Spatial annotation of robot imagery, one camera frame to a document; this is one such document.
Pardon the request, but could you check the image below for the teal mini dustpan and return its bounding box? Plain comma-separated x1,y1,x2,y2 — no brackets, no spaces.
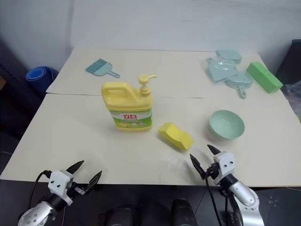
92,61,121,79

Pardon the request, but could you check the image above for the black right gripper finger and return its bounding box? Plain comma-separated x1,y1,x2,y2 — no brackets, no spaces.
189,153,207,181
206,144,221,156

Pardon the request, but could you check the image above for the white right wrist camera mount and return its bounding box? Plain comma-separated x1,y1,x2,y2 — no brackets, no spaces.
213,151,236,183

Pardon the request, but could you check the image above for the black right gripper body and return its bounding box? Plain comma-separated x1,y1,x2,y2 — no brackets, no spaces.
206,162,221,181

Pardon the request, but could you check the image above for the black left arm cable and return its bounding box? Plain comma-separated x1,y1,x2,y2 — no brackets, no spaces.
29,169,53,210

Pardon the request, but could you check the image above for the yellow detergent pump bottle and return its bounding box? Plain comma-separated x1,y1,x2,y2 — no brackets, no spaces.
101,74,158,132

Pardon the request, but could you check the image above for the teal mini brush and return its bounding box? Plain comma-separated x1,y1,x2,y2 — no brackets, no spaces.
85,59,107,73

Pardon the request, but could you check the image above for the green rectangular block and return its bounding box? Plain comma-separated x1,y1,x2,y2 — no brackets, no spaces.
246,61,284,94

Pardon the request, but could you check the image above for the black chair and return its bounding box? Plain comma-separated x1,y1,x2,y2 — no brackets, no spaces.
276,39,301,86

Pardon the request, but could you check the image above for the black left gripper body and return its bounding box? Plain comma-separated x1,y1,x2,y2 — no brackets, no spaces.
67,180,89,201

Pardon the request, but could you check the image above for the light green bowl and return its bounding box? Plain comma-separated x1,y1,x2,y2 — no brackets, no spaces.
207,110,246,140

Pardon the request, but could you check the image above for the yellow sponge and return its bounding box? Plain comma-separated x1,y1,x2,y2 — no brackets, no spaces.
158,122,195,152

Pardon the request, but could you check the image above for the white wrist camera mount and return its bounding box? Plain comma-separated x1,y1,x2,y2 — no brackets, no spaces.
48,169,74,206
213,151,236,183

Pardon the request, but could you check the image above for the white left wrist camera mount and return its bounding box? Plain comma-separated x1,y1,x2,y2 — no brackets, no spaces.
48,169,74,206

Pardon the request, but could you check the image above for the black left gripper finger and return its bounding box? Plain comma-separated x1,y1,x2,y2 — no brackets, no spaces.
66,160,85,176
85,170,103,194

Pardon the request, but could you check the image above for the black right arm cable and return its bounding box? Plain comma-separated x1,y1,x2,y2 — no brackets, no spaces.
205,167,223,226

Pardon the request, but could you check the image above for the blue rolled mat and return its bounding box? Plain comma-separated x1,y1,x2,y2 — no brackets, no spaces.
25,67,59,95

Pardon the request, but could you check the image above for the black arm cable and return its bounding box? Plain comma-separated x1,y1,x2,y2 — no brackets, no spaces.
29,169,53,210
205,167,223,226

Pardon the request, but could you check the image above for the teal wrapped dustpan set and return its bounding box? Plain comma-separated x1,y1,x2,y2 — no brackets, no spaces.
206,57,238,83
224,71,254,99
215,49,243,64

